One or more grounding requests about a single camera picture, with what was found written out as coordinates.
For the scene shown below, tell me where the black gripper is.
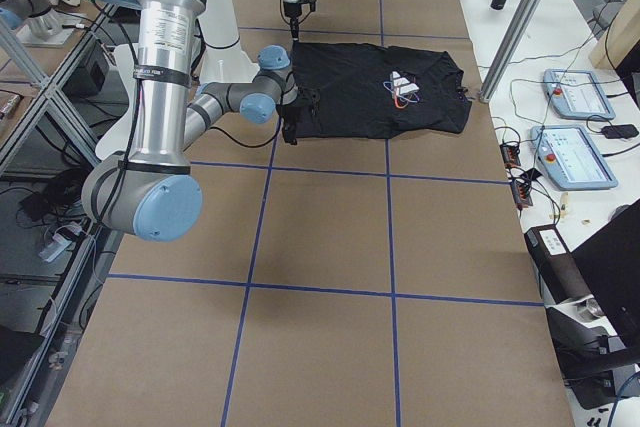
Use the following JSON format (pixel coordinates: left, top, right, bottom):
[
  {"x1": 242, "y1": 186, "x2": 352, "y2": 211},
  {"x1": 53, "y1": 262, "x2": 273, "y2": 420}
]
[
  {"x1": 279, "y1": 89, "x2": 320, "y2": 122},
  {"x1": 282, "y1": 0, "x2": 316, "y2": 42}
]

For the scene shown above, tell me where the black printed t-shirt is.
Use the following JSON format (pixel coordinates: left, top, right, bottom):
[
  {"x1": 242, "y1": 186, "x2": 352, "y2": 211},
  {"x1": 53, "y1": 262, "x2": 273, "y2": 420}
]
[{"x1": 282, "y1": 42, "x2": 471, "y2": 145}]

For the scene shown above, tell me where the background robot arm on stand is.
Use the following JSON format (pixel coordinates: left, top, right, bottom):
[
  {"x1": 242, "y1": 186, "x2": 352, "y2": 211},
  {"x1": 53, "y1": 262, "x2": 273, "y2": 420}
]
[{"x1": 1, "y1": 0, "x2": 80, "y2": 48}]

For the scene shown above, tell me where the white plastic chair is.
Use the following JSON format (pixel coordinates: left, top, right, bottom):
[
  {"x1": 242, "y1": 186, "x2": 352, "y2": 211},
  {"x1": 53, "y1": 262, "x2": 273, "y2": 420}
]
[{"x1": 95, "y1": 44, "x2": 135, "y2": 160}]

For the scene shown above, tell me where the black computer box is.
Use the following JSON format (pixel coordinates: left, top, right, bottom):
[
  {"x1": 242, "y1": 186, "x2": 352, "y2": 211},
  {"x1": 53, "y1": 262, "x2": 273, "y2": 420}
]
[{"x1": 63, "y1": 43, "x2": 109, "y2": 97}]

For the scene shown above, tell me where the upper teach pendant tablet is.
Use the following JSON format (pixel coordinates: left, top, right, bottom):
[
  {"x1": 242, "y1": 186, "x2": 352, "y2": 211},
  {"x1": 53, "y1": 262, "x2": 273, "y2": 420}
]
[{"x1": 543, "y1": 69, "x2": 616, "y2": 120}]

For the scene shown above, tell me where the teach pendant tablet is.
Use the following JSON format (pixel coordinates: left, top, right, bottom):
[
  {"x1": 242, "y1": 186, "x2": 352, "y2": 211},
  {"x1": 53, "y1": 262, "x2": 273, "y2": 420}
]
[
  {"x1": 529, "y1": 125, "x2": 618, "y2": 191},
  {"x1": 543, "y1": 69, "x2": 616, "y2": 120}
]

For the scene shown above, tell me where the lower teach pendant tablet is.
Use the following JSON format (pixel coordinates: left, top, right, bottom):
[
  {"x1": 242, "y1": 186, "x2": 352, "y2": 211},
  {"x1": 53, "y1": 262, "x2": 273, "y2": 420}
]
[{"x1": 529, "y1": 125, "x2": 618, "y2": 191}]

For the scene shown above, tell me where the white power strip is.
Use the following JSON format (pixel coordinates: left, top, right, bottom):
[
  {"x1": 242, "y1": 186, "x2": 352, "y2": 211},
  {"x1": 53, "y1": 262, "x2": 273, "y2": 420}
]
[{"x1": 39, "y1": 223, "x2": 83, "y2": 263}]

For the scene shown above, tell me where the black power adapter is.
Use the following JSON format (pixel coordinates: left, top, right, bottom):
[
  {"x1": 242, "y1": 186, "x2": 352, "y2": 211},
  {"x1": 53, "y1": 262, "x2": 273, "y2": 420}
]
[{"x1": 601, "y1": 124, "x2": 639, "y2": 139}]

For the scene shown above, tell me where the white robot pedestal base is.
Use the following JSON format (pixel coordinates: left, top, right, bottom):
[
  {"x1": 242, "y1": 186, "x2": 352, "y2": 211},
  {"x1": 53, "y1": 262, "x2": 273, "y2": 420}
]
[{"x1": 198, "y1": 0, "x2": 259, "y2": 87}]

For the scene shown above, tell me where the aluminium frame post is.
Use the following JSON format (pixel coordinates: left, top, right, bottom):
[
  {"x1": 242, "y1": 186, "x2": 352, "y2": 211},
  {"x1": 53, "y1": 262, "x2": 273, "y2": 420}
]
[{"x1": 479, "y1": 0, "x2": 541, "y2": 104}]

